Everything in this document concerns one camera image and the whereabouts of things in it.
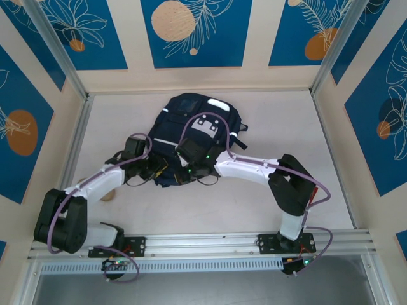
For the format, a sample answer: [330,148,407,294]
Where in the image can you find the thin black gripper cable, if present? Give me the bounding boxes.
[123,176,152,189]
[196,175,221,187]

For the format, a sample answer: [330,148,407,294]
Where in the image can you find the thin black right gripper cable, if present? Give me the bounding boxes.
[196,175,221,187]

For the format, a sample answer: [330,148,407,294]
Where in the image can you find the thin black left gripper cable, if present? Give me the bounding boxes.
[123,176,152,189]

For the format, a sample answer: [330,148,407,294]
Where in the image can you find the aluminium frame post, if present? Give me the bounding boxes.
[309,0,391,96]
[24,0,90,100]

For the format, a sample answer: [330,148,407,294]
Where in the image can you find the grey slotted cable duct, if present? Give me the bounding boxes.
[39,256,286,276]

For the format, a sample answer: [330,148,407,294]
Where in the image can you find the blue floral wall panel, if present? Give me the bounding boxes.
[141,0,254,69]
[330,0,407,86]
[344,30,407,198]
[268,0,354,67]
[33,0,128,71]
[0,0,67,92]
[0,44,55,205]

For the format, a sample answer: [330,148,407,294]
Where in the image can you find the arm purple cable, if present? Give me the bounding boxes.
[178,111,334,277]
[46,133,153,283]

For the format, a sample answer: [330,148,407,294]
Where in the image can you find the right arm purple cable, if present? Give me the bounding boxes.
[178,111,334,277]

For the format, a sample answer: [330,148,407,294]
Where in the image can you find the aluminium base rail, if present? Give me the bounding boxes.
[27,230,381,262]

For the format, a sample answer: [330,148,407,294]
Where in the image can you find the aluminium side rail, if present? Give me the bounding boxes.
[310,90,360,230]
[47,93,95,236]

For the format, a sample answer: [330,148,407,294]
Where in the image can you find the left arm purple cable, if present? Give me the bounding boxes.
[46,133,153,283]

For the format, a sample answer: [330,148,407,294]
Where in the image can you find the navy blue backpack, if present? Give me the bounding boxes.
[149,92,249,188]

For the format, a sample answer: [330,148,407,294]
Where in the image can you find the black controller board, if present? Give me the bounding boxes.
[281,256,319,276]
[101,257,134,273]

